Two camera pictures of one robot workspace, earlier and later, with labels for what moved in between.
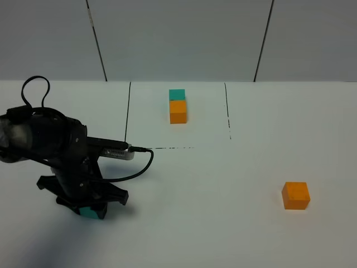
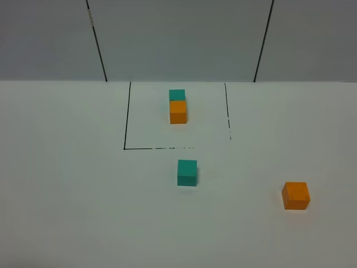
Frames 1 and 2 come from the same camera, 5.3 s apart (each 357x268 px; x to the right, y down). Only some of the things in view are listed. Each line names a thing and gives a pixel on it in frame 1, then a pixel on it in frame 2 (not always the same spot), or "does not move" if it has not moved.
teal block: x=87 y=212 -> x=187 y=172
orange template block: x=178 y=111 does not move
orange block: x=295 y=195 does not move
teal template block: x=177 y=94 does not move
